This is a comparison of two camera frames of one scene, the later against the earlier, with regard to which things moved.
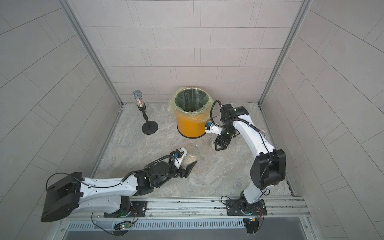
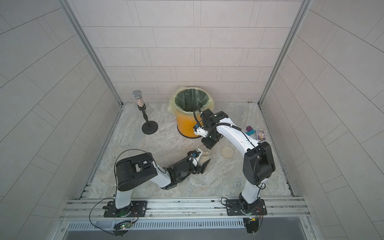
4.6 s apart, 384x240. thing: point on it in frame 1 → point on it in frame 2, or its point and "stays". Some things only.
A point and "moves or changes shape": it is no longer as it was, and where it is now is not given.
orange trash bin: x=192 y=107 stays
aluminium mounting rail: x=200 y=210 stays
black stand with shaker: x=150 y=127 stays
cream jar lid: x=213 y=144 moves or changes shape
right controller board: x=251 y=224 stays
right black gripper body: x=227 y=134 → x=212 y=138
